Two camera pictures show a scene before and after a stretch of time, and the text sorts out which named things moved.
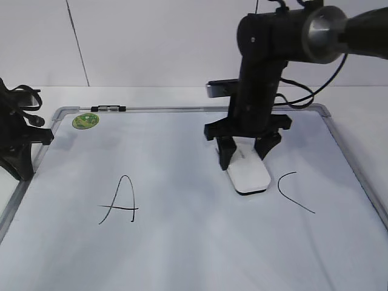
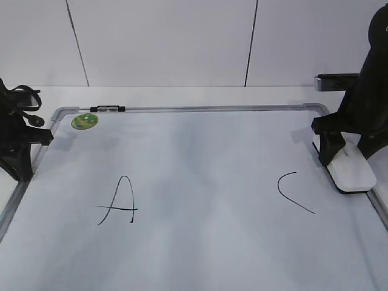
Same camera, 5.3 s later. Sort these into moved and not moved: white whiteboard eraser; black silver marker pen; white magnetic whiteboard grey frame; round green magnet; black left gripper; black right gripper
Moved: black right gripper; white whiteboard eraser
Not moved: black left gripper; black silver marker pen; round green magnet; white magnetic whiteboard grey frame
